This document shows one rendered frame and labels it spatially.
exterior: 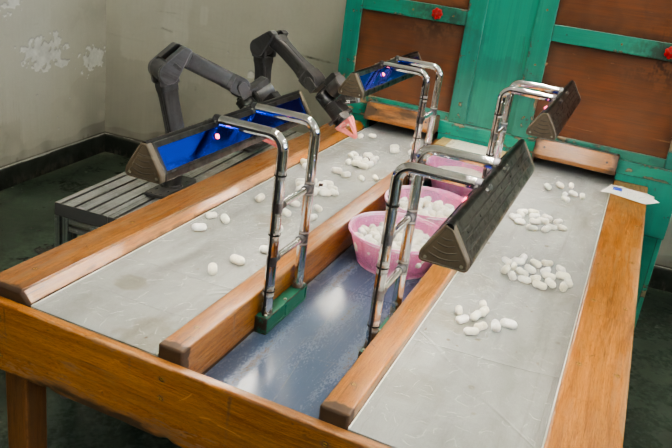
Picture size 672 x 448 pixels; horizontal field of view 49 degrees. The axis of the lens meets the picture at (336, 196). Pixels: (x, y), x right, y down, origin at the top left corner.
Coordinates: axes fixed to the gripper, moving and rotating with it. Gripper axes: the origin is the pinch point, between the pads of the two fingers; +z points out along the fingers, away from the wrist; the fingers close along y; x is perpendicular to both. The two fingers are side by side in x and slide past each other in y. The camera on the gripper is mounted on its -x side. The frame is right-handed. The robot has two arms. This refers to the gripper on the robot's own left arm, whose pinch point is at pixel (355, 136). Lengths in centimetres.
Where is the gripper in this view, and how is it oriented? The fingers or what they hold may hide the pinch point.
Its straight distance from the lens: 260.4
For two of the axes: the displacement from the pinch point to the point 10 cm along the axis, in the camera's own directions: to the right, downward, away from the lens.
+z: 6.1, 7.9, -0.3
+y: 4.0, -2.7, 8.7
